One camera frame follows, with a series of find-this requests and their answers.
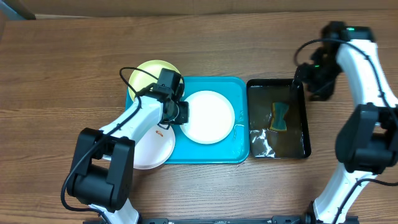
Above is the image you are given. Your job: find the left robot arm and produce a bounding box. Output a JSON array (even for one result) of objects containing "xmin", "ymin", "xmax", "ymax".
[{"xmin": 60, "ymin": 89, "xmax": 188, "ymax": 223}]

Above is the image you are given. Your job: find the black water tray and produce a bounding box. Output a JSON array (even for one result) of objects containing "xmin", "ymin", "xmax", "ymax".
[{"xmin": 246, "ymin": 78, "xmax": 312, "ymax": 159}]

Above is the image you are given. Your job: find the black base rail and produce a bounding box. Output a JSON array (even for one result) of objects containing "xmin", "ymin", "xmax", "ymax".
[{"xmin": 83, "ymin": 214, "xmax": 360, "ymax": 224}]

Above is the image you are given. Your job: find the green yellow sponge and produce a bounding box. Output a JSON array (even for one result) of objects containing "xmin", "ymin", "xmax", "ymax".
[{"xmin": 269, "ymin": 102, "xmax": 289, "ymax": 132}]

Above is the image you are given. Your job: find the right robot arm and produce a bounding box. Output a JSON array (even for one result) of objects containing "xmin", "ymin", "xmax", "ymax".
[{"xmin": 292, "ymin": 21, "xmax": 397, "ymax": 223}]

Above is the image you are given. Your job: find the white plate with ketchup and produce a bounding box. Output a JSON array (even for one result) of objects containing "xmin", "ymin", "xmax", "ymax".
[{"xmin": 133, "ymin": 126, "xmax": 176, "ymax": 170}]

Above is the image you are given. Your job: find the teal plastic tray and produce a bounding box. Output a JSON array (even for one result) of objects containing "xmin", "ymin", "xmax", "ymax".
[{"xmin": 123, "ymin": 76, "xmax": 251, "ymax": 165}]

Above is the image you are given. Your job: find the yellow-green plate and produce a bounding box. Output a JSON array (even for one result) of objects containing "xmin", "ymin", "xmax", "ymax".
[{"xmin": 129, "ymin": 60, "xmax": 185, "ymax": 96}]

